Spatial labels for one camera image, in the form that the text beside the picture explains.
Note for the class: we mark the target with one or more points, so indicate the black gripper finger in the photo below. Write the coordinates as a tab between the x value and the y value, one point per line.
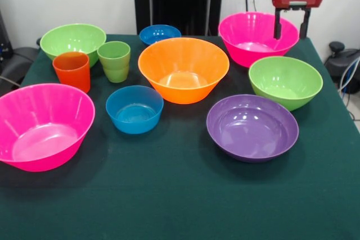
278	26
305	23

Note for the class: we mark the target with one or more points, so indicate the green plastic cup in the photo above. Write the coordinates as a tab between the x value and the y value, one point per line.
115	68

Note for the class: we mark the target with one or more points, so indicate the orange plastic bowl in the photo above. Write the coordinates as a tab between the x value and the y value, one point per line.
182	63

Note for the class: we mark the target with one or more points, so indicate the black equipment box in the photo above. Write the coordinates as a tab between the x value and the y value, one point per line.
4	37

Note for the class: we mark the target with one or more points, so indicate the purple plastic bowl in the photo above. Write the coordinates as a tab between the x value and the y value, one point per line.
253	133

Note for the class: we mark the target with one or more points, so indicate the dark green tablecloth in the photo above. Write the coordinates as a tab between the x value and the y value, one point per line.
180	195

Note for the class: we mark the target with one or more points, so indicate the pink plastic bowl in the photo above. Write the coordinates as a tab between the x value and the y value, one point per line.
253	57
42	138

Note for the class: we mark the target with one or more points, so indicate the orange-red plastic cup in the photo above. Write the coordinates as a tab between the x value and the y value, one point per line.
74	78

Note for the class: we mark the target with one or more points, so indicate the green plastic bowl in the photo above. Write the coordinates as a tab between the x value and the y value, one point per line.
284	79
73	40

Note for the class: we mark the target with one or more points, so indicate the dark blue bowl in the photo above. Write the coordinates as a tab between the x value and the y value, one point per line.
157	33

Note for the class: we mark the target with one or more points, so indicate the translucent blue bowl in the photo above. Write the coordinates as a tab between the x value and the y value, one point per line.
135	124

